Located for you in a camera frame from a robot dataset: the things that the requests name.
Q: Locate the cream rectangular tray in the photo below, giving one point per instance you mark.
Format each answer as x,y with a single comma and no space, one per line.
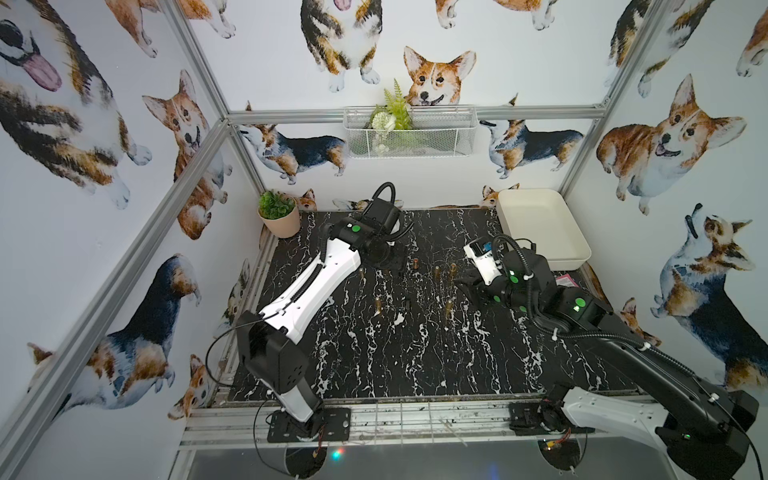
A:
542,215

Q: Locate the green fern with white flower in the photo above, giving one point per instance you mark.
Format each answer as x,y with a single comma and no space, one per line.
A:
391,123

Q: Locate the pink card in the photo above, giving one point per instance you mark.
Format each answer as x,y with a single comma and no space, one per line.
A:
566,281

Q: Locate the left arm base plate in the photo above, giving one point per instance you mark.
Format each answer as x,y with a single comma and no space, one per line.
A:
328,424

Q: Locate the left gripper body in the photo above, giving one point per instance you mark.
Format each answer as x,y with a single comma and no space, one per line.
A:
387,250

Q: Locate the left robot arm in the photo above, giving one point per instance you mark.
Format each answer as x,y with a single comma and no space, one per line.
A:
268,341

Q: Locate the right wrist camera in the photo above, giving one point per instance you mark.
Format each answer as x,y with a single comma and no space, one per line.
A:
479,252

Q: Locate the potted green plant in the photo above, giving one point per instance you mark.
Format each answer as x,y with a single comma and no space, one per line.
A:
279,213

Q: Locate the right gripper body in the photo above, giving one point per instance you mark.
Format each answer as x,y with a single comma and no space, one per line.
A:
499,292

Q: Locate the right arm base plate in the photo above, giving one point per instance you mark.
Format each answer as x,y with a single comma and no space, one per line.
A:
541,418

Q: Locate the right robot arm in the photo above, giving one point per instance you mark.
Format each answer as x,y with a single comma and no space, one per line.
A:
701,428

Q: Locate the white wire basket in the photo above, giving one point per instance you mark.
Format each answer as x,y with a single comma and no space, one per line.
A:
428,132

